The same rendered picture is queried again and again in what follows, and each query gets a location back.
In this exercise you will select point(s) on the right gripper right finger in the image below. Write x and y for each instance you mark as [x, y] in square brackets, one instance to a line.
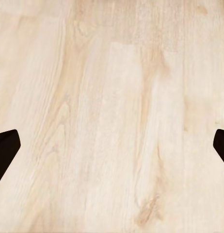
[218, 143]

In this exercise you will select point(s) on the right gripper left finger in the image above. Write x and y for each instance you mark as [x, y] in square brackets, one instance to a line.
[9, 146]

